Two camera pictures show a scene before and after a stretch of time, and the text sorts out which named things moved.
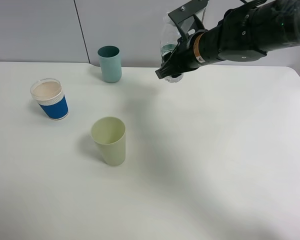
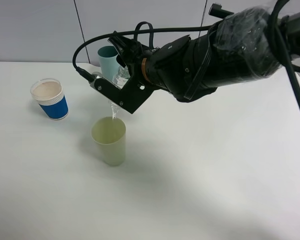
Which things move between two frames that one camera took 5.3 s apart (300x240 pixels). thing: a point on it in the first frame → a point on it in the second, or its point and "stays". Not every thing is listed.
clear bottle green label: (170, 37) → (120, 78)
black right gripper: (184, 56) → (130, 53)
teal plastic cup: (110, 61) stays
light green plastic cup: (109, 133) stays
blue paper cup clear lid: (48, 92) stays
